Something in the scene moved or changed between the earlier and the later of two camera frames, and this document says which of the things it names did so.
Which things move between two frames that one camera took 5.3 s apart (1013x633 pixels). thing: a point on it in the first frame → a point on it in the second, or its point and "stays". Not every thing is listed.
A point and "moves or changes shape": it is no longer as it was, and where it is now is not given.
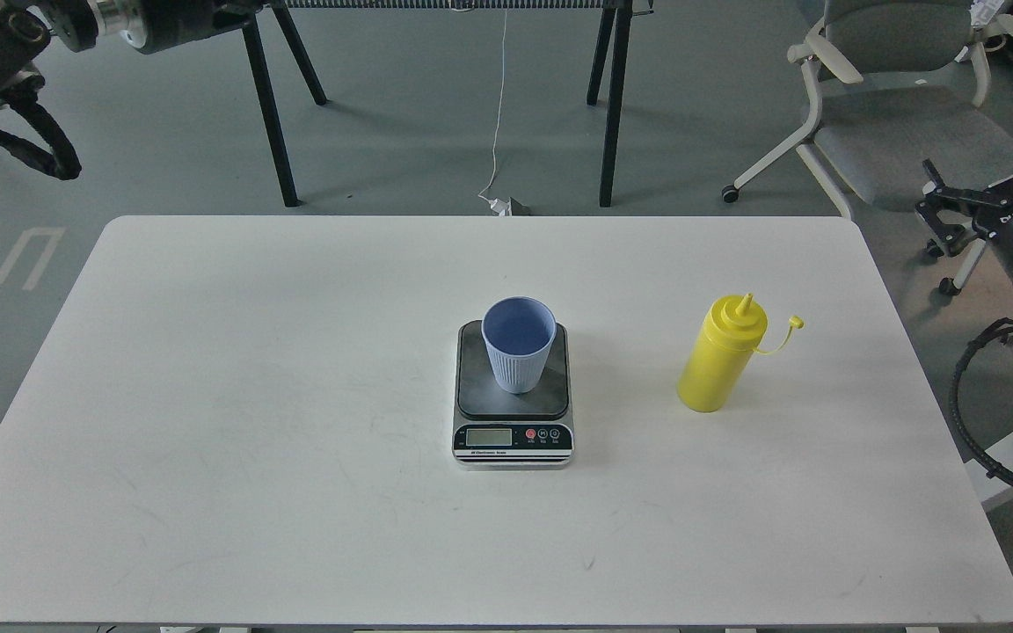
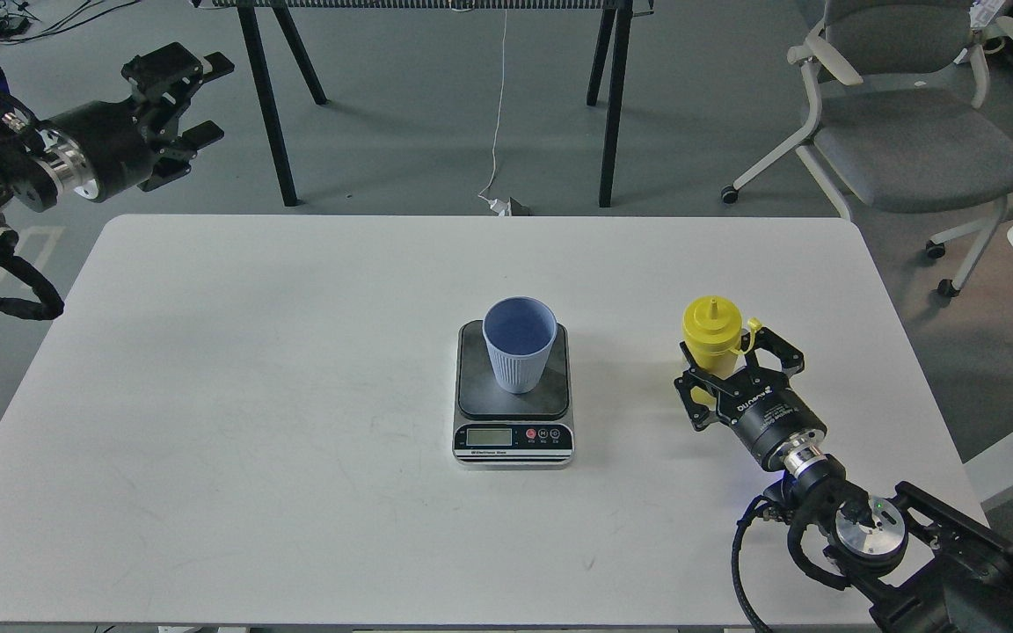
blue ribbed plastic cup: (519, 332) stays
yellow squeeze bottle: (731, 332) moves or changes shape
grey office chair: (901, 90) stays
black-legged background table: (258, 43) stays
